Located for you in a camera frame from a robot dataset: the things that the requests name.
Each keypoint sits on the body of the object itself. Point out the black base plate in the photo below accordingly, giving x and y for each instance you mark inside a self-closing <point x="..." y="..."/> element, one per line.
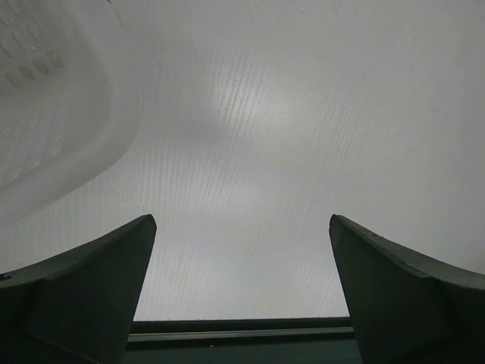
<point x="270" y="340"/>

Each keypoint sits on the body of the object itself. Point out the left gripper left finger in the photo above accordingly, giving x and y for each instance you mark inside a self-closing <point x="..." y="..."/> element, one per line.
<point x="77" y="306"/>

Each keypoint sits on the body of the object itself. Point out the white plastic basket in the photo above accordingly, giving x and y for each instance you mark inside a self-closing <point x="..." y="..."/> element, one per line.
<point x="70" y="100"/>

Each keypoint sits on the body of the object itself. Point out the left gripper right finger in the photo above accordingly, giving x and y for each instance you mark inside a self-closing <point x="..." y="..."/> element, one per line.
<point x="404" y="306"/>

